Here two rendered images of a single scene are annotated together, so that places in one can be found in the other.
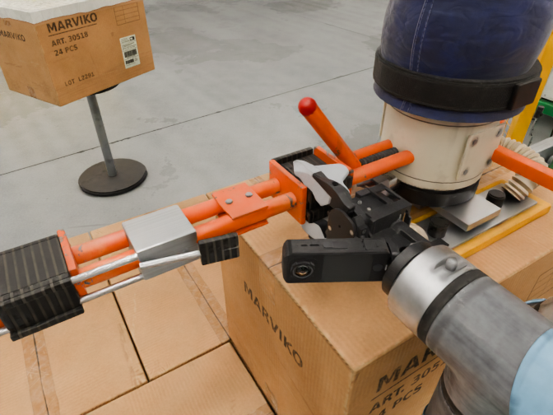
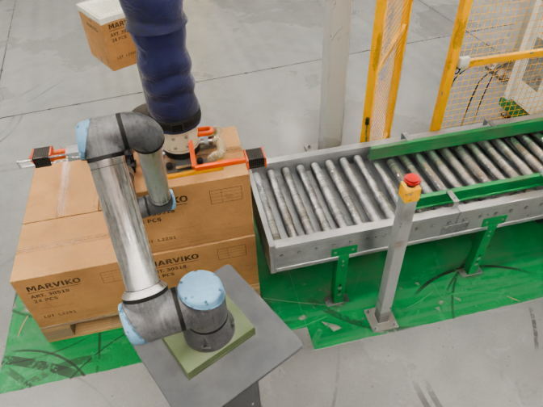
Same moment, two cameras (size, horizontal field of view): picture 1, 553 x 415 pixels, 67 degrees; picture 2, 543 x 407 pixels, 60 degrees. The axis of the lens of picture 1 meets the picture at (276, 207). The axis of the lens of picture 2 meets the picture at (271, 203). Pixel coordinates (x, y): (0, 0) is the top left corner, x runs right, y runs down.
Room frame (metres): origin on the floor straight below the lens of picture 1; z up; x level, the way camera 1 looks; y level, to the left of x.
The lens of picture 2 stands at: (-0.93, -1.28, 2.33)
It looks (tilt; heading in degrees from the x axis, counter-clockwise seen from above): 43 degrees down; 21
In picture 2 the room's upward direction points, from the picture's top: 3 degrees counter-clockwise
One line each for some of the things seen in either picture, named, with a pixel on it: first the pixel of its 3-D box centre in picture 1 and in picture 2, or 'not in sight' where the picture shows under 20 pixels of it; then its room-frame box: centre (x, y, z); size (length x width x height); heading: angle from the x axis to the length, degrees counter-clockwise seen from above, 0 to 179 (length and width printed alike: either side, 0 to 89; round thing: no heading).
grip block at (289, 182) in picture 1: (309, 183); not in sight; (0.49, -0.05, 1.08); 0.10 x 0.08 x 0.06; 32
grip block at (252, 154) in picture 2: not in sight; (254, 157); (0.55, -0.65, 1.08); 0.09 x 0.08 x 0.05; 32
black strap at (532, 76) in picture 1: (453, 68); (174, 114); (0.61, -0.26, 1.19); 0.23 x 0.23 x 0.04
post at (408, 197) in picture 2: not in sight; (393, 261); (0.66, -1.30, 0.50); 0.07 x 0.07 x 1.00; 32
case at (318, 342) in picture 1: (392, 282); (186, 189); (0.61, -0.24, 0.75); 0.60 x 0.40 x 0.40; 121
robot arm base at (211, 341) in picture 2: not in sight; (208, 320); (-0.12, -0.70, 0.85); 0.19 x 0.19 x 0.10
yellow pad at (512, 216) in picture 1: (465, 218); (185, 165); (0.54, -0.31, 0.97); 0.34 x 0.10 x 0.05; 122
